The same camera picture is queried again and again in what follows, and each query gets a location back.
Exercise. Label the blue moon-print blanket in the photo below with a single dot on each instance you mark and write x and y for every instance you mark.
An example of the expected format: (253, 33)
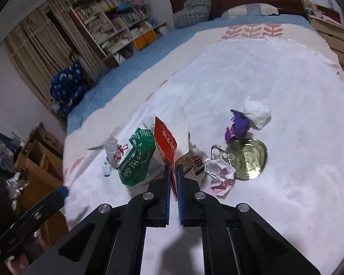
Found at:
(68, 87)

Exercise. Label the beige curtains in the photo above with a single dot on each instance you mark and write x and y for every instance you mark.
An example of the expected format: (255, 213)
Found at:
(38, 50)

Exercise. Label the white bookshelf with books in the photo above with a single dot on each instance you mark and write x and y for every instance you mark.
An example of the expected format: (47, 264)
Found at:
(117, 29)

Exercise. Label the white and blue pillow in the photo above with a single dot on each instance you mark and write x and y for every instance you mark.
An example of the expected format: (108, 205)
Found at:
(252, 9)

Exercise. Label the gold can lid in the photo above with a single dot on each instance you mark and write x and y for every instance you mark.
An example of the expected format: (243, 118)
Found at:
(248, 157)

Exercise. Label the beige drawer nightstand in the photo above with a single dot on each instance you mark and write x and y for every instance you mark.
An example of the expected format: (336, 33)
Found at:
(327, 23)

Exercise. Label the green and white package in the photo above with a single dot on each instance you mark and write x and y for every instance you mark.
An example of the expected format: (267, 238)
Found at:
(142, 163)

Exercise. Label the bed with blue sheet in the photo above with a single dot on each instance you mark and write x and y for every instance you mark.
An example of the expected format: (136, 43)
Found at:
(209, 69)

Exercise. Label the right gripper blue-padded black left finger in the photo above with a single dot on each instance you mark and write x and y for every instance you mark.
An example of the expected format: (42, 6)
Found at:
(110, 240)

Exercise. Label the wooden desk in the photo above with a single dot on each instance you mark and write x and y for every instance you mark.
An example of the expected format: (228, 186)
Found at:
(40, 164)

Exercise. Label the red and white carton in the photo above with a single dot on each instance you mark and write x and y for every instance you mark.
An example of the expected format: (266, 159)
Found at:
(172, 144)

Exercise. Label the purple foil wrapper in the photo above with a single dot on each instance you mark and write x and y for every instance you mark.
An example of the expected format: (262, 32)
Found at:
(239, 128)

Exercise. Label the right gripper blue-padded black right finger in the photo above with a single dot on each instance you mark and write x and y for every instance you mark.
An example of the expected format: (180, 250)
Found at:
(236, 240)

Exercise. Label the grey checked pillow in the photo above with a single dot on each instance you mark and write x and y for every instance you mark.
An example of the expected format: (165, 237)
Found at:
(193, 12)

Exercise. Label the white plastic bag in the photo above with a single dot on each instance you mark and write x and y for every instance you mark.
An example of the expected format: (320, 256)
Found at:
(114, 150)

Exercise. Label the white tissue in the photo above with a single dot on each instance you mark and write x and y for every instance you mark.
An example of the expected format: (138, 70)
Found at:
(257, 112)

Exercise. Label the crumpled pink-white paper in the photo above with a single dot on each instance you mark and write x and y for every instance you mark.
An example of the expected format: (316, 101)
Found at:
(221, 172)

